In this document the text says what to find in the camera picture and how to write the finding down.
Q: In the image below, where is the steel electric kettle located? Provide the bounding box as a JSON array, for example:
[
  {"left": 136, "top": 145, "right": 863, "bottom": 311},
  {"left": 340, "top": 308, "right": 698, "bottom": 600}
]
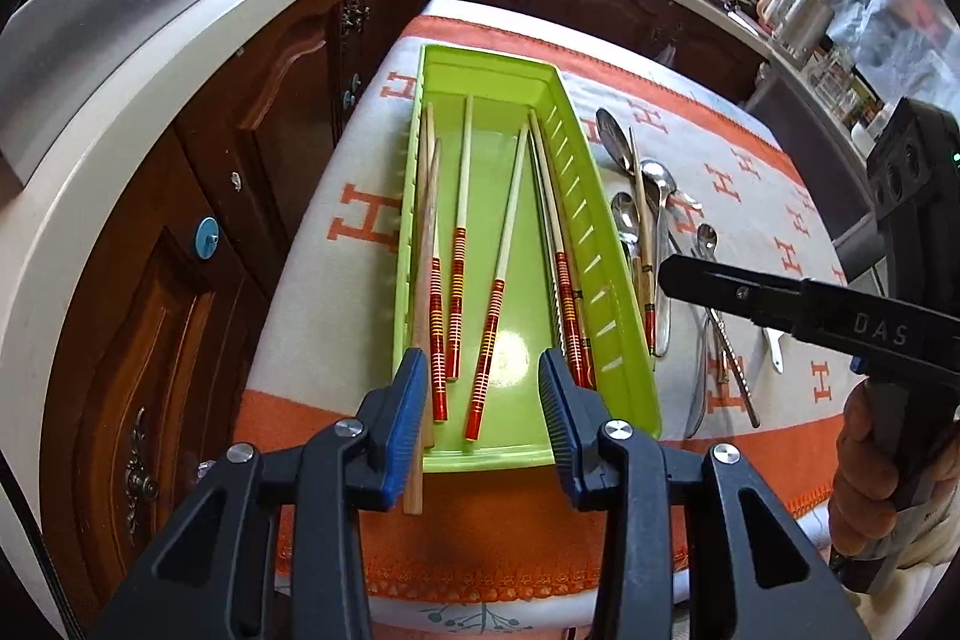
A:
[{"left": 759, "top": 0, "right": 835, "bottom": 62}]

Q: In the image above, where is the steel splash plate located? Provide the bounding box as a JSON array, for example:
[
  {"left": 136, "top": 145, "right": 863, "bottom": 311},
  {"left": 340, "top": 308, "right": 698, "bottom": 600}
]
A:
[{"left": 0, "top": 0, "right": 278, "bottom": 187}]

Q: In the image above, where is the orange and beige printed blanket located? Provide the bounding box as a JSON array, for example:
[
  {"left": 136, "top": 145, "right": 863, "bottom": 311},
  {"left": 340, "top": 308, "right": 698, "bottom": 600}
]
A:
[{"left": 240, "top": 14, "right": 856, "bottom": 600}]

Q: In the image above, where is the white kitchen countertop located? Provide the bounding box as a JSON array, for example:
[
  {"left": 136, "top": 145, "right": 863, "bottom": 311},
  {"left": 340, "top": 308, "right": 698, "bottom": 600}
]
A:
[{"left": 0, "top": 0, "right": 878, "bottom": 483}]

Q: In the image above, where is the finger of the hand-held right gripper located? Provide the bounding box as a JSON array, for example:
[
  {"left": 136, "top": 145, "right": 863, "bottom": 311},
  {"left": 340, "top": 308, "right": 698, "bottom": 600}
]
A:
[{"left": 658, "top": 256, "right": 807, "bottom": 341}]

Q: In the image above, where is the wrinkled plastic wall sheet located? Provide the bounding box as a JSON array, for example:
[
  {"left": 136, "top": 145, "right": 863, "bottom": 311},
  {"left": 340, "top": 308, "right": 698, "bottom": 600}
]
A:
[{"left": 832, "top": 0, "right": 960, "bottom": 109}]

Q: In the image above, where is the green plastic utensil tray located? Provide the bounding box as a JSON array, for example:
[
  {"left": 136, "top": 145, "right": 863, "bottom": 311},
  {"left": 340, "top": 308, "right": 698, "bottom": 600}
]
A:
[{"left": 391, "top": 42, "right": 662, "bottom": 472}]

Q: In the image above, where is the white ceramic spoon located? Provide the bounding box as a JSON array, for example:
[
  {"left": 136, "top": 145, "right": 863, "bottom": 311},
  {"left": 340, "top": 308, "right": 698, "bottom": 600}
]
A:
[{"left": 761, "top": 326, "right": 787, "bottom": 375}]

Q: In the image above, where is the person's right hand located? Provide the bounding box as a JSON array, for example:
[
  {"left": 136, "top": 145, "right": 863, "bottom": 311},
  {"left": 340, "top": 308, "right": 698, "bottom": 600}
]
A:
[{"left": 827, "top": 376, "right": 901, "bottom": 558}]

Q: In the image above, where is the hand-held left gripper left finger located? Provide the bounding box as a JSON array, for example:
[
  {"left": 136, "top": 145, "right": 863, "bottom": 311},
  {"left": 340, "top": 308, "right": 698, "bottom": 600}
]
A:
[{"left": 101, "top": 347, "right": 430, "bottom": 640}]

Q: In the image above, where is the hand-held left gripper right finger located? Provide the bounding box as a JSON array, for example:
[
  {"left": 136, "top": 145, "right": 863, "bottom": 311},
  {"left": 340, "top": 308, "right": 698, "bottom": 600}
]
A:
[{"left": 538, "top": 349, "right": 871, "bottom": 640}]

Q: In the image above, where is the glass jar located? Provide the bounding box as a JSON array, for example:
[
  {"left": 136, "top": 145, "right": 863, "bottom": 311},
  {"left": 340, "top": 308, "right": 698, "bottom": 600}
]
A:
[{"left": 814, "top": 44, "right": 860, "bottom": 116}]

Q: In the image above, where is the brown-tipped wooden chopstick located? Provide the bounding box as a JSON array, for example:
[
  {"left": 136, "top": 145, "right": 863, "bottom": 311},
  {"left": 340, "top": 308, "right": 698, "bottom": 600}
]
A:
[{"left": 534, "top": 115, "right": 599, "bottom": 382}]

